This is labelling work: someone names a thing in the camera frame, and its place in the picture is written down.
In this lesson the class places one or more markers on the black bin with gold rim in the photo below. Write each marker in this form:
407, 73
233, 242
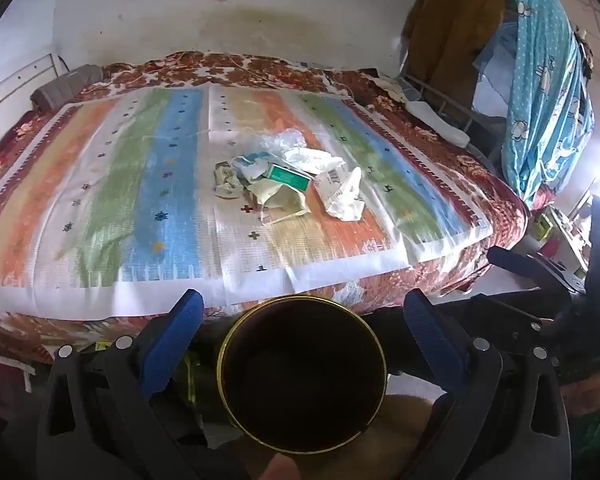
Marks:
300, 385

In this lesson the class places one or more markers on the clear plastic bag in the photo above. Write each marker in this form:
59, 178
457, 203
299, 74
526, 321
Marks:
285, 140

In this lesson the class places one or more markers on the small wrapper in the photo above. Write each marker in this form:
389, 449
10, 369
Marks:
227, 180

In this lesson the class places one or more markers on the blue printed cloth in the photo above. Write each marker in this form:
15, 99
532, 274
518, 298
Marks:
540, 85

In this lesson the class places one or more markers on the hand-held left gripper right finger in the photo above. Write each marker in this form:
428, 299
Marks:
432, 345

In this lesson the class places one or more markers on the person's right forearm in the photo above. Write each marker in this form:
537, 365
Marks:
595, 395

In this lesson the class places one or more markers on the printed white paper bag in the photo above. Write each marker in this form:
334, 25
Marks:
345, 200

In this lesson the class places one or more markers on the white headboard panel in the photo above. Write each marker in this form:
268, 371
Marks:
15, 85

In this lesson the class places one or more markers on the blue face mask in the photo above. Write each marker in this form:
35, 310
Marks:
250, 162

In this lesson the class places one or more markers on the white paper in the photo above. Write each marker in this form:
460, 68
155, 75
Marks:
315, 160

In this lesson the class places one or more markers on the white rolled cloth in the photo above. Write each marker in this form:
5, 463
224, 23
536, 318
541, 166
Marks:
437, 122

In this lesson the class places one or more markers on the maroon cloth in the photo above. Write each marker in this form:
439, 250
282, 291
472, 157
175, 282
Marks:
5, 380

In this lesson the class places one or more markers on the cluttered small table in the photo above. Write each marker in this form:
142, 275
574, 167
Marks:
570, 250

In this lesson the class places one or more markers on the lime green container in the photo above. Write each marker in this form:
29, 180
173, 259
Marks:
544, 225

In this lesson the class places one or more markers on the grey pillow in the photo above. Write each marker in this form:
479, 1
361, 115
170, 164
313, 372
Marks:
65, 87

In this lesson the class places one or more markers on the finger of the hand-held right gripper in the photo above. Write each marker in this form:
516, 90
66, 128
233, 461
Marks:
505, 315
510, 259

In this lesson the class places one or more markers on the cream wrapper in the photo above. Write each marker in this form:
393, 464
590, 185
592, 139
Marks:
280, 200

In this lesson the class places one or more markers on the person's left hand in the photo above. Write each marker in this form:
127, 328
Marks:
279, 467

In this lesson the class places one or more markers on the person's brown trouser leg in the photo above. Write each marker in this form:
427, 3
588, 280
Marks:
405, 425

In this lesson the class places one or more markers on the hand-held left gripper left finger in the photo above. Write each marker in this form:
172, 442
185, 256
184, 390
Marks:
172, 345

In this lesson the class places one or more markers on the green cardboard box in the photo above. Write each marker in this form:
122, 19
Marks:
287, 176

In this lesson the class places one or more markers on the metal bed rail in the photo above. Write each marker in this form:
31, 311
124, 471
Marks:
426, 88

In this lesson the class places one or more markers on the striped woven mat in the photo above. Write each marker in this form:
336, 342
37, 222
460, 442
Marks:
130, 200

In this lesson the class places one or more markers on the brown hanging garment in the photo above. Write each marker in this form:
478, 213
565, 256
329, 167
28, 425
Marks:
450, 35

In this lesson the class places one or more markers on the brown floral blanket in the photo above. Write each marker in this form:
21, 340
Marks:
480, 182

